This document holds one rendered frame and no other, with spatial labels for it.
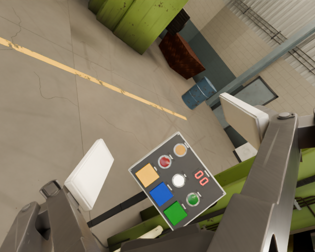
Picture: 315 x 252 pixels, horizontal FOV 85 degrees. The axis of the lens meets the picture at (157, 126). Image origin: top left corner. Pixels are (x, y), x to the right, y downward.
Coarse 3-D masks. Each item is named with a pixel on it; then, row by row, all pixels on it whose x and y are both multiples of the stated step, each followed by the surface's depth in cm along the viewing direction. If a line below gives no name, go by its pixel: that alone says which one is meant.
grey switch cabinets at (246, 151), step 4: (244, 144) 569; (248, 144) 561; (236, 148) 583; (240, 148) 574; (244, 148) 566; (248, 148) 558; (252, 148) 551; (236, 152) 580; (240, 152) 572; (244, 152) 564; (248, 152) 556; (252, 152) 548; (256, 152) 541; (236, 156) 580; (240, 156) 570; (244, 156) 562; (248, 156) 554; (240, 160) 569
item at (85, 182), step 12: (96, 144) 17; (84, 156) 15; (96, 156) 16; (108, 156) 18; (84, 168) 14; (96, 168) 16; (108, 168) 18; (72, 180) 12; (84, 180) 13; (96, 180) 15; (72, 192) 12; (84, 192) 13; (96, 192) 14; (84, 204) 13
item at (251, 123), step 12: (228, 96) 15; (228, 108) 15; (240, 108) 12; (252, 108) 11; (228, 120) 16; (240, 120) 13; (252, 120) 11; (264, 120) 10; (240, 132) 14; (252, 132) 12; (264, 132) 11; (252, 144) 12
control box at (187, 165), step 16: (160, 144) 75; (176, 144) 74; (144, 160) 74; (176, 160) 74; (192, 160) 74; (160, 176) 74; (192, 176) 74; (208, 176) 74; (144, 192) 74; (176, 192) 73; (192, 192) 73; (208, 192) 73; (224, 192) 73; (160, 208) 73; (192, 208) 73; (176, 224) 73
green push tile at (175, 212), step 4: (176, 200) 73; (172, 204) 73; (176, 204) 72; (168, 208) 72; (172, 208) 72; (176, 208) 72; (180, 208) 72; (164, 212) 72; (168, 212) 72; (172, 212) 72; (176, 212) 72; (180, 212) 72; (184, 212) 72; (168, 216) 72; (172, 216) 72; (176, 216) 72; (180, 216) 72; (184, 216) 72; (172, 220) 72; (176, 220) 72; (180, 220) 72; (172, 224) 72
